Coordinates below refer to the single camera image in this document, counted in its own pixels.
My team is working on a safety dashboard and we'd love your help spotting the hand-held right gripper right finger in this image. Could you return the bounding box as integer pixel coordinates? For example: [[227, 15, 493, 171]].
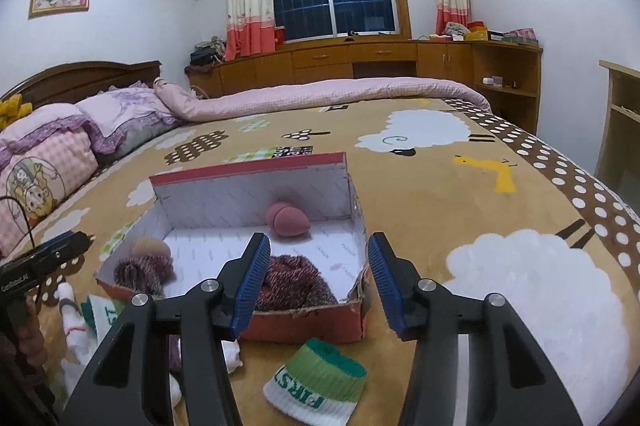
[[367, 232, 583, 426]]

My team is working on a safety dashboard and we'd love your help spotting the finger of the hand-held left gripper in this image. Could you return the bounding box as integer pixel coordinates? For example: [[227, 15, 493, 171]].
[[30, 231, 94, 263]]

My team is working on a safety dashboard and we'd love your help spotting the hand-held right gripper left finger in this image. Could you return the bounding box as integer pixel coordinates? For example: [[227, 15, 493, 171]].
[[65, 233, 272, 426]]

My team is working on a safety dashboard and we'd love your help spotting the green white sock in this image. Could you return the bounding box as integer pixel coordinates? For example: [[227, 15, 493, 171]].
[[80, 293, 126, 342], [262, 337, 368, 424]]

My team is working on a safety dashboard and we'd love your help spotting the white sock red trim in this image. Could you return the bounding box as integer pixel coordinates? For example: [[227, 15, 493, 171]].
[[56, 281, 101, 379]]

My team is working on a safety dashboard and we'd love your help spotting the red cardboard shoe box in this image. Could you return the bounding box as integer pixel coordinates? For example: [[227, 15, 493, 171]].
[[94, 151, 370, 344]]

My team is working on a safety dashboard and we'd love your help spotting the person's left hand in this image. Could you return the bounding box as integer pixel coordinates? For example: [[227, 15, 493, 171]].
[[12, 303, 47, 374]]

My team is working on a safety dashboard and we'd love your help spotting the maroon knit sock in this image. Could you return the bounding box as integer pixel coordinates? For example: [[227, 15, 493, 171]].
[[255, 255, 341, 312]]

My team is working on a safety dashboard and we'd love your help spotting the pink checked cartoon pillow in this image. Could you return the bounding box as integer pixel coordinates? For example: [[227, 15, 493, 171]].
[[0, 126, 101, 257]]

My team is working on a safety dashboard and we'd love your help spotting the pink makeup sponge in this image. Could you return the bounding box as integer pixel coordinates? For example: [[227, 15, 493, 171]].
[[266, 202, 311, 238]]

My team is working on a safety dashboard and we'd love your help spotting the maroon sock with tan cuff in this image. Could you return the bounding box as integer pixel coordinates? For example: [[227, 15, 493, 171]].
[[114, 256, 177, 299]]

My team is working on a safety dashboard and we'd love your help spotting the brown makeup sponge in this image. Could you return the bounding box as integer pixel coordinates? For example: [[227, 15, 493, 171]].
[[131, 236, 173, 264]]

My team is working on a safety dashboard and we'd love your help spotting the pink ruffled pillow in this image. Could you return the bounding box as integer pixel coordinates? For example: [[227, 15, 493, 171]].
[[0, 103, 93, 167]]

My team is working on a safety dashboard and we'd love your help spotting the purple ruffled pillow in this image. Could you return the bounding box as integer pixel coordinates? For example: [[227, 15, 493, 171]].
[[75, 85, 183, 154]]

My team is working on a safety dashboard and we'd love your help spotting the yellow plush toy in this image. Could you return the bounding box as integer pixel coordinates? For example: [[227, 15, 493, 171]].
[[0, 95, 33, 129]]

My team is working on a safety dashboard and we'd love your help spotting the dark wooden headboard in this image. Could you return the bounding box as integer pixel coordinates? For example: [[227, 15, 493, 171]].
[[0, 60, 163, 109]]

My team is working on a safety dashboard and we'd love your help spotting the pink checked quilt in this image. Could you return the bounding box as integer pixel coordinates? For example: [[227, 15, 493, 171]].
[[154, 76, 493, 123]]

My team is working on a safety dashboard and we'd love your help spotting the pile of folded clothes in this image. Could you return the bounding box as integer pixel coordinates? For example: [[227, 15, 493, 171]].
[[189, 37, 223, 68]]

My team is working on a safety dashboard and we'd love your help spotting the long wooden cabinet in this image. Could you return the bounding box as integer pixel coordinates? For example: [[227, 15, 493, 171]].
[[187, 37, 543, 137]]

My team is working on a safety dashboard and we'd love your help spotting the pink patterned box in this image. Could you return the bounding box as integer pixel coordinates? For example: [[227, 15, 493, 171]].
[[502, 28, 538, 46]]

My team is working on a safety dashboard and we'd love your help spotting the light wooden shelf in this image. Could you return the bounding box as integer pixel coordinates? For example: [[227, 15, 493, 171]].
[[595, 60, 640, 192]]

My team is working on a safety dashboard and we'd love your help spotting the black cable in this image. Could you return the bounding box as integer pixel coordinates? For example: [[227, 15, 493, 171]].
[[0, 193, 37, 253]]

